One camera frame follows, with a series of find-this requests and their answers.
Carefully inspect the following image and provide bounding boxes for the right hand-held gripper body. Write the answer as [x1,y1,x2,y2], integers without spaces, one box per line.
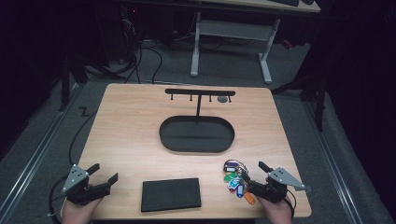
[247,167,313,204]

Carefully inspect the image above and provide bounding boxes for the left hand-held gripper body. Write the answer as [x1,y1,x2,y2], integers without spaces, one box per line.
[61,163,112,206]

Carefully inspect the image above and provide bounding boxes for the key ring with coloured tags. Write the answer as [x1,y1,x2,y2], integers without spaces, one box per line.
[222,159,257,206]

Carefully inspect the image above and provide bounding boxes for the black wallet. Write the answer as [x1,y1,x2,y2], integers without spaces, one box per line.
[140,177,203,213]

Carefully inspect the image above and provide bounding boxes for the black key holder tray stand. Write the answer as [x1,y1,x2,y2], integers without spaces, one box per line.
[158,88,236,154]

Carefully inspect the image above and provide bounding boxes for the person's left hand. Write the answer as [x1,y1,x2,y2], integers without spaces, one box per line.
[61,198,104,224]

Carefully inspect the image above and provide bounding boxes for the person's right hand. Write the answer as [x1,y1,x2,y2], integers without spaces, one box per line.
[255,196,295,224]

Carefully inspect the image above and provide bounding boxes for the black metal stand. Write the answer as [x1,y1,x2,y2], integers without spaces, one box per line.
[59,55,127,112]
[271,73,328,133]

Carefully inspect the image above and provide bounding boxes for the black computer tower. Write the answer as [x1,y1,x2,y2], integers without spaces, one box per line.
[120,4,143,63]

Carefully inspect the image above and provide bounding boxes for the black keyboard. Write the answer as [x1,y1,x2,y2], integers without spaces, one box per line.
[268,0,301,7]

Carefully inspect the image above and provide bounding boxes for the thin black floor cable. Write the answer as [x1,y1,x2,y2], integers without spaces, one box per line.
[68,106,98,167]

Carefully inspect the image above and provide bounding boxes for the right hand-held gripper cable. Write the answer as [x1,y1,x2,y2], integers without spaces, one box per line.
[284,188,297,218]

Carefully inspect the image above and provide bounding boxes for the hand-held gripper cable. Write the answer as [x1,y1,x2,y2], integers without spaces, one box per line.
[284,188,297,218]
[48,175,69,217]

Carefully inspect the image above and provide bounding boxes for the left hand-held gripper cable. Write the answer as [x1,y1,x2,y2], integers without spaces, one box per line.
[48,175,69,217]

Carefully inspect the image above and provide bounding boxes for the metal floor rail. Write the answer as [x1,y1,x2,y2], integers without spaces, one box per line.
[303,101,363,224]
[0,83,82,218]

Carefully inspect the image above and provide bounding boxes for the black floor cable bundle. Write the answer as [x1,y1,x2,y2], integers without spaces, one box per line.
[123,38,163,85]

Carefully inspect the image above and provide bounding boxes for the white frame desk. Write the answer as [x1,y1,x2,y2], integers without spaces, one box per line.
[190,0,321,86]

